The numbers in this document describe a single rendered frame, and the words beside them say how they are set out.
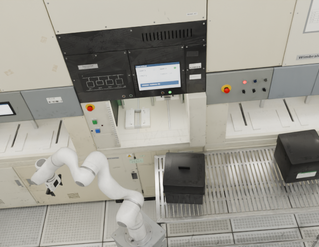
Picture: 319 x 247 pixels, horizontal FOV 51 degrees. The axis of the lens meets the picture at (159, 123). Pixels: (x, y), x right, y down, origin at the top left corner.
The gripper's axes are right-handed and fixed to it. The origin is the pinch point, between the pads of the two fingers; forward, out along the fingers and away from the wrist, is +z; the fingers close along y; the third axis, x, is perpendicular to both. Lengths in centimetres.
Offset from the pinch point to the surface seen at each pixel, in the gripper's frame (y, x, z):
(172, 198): 30, -74, 18
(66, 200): 29, 41, 87
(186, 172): 43, -80, 0
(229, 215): 35, -115, 25
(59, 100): 42, 10, -45
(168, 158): 50, -64, 0
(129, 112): 93, -10, 11
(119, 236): -7, -49, 25
